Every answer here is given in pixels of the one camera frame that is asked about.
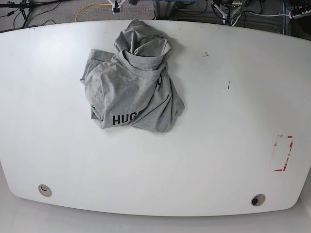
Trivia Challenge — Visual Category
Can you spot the left table cable grommet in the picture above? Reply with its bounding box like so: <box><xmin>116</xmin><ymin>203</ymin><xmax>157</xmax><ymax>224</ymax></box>
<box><xmin>38</xmin><ymin>184</ymin><xmax>52</xmax><ymax>197</ymax></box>

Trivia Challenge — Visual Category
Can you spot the right table cable grommet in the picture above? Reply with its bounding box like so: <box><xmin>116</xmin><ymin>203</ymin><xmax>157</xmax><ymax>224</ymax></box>
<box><xmin>251</xmin><ymin>194</ymin><xmax>266</xmax><ymax>207</ymax></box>

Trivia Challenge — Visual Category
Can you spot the black tripod stand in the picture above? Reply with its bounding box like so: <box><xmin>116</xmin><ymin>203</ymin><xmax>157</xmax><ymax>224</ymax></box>
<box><xmin>0</xmin><ymin>0</ymin><xmax>70</xmax><ymax>29</ymax></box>

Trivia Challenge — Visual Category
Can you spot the grey HUGO T-shirt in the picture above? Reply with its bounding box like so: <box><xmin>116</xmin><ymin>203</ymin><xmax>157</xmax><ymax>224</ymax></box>
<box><xmin>81</xmin><ymin>19</ymin><xmax>185</xmax><ymax>133</ymax></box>

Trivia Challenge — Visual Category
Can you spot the red tape rectangle marking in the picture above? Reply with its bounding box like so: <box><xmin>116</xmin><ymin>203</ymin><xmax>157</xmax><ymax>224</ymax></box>
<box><xmin>272</xmin><ymin>135</ymin><xmax>294</xmax><ymax>172</ymax></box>

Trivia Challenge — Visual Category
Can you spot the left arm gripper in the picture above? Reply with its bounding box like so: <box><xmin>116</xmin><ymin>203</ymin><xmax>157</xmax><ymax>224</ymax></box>
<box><xmin>213</xmin><ymin>0</ymin><xmax>245</xmax><ymax>24</ymax></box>

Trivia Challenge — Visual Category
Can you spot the white power strip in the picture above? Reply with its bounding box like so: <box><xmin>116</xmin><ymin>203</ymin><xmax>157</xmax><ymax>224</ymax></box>
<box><xmin>290</xmin><ymin>5</ymin><xmax>311</xmax><ymax>19</ymax></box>

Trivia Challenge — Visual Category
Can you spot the table cable grommet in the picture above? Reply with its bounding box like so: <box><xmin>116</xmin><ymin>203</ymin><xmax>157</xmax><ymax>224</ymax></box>
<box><xmin>251</xmin><ymin>194</ymin><xmax>266</xmax><ymax>207</ymax></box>
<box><xmin>38</xmin><ymin>184</ymin><xmax>52</xmax><ymax>197</ymax></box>

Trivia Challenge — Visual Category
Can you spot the yellow cable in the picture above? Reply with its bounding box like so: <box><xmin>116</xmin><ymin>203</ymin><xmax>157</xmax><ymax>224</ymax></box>
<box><xmin>74</xmin><ymin>3</ymin><xmax>113</xmax><ymax>22</ymax></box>

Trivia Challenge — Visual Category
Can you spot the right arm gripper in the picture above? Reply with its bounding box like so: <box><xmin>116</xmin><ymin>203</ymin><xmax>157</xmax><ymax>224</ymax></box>
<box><xmin>108</xmin><ymin>0</ymin><xmax>125</xmax><ymax>13</ymax></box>

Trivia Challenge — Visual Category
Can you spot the aluminium frame rail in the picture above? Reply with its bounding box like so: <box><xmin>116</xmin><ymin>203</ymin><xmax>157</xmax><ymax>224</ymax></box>
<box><xmin>153</xmin><ymin>0</ymin><xmax>175</xmax><ymax>20</ymax></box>

